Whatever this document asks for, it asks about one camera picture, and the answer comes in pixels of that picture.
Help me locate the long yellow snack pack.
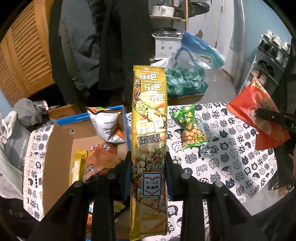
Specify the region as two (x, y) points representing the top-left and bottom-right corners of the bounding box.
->
(130, 66), (168, 240)

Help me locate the large red snack bag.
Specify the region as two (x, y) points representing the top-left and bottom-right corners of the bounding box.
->
(226, 77), (290, 150)

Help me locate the green snack bag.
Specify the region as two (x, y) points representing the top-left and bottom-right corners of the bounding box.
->
(171, 104), (208, 149)

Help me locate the cat pattern cloth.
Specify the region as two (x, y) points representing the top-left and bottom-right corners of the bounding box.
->
(23, 102), (277, 220)

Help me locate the blue cardboard box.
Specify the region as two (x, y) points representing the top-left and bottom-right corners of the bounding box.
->
(41, 105), (132, 241)

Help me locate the white shoe rack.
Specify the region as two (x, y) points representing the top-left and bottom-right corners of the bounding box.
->
(239, 30), (290, 94)

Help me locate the white orange snack bag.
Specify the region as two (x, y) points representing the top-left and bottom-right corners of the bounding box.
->
(86, 107), (125, 144)

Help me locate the teal box of packets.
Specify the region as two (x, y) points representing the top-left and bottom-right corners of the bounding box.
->
(165, 68), (208, 98)

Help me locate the grey white clothes pile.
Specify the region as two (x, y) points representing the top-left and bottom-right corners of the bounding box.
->
(1, 98), (51, 200)

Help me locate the blue white plastic bag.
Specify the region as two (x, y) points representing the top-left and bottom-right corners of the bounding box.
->
(174, 32), (225, 69)

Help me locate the wooden louvered door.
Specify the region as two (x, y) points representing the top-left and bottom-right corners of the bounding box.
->
(1, 1), (54, 105)

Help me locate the wooden shelf rack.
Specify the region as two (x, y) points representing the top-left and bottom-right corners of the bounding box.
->
(149, 1), (189, 32)

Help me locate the grey hanging jacket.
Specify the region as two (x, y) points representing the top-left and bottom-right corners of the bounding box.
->
(49, 1), (105, 103)

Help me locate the black hanging coat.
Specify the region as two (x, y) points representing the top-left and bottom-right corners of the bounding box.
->
(95, 1), (152, 103)

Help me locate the white cooking pot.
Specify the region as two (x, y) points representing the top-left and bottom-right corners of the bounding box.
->
(152, 4), (175, 17)

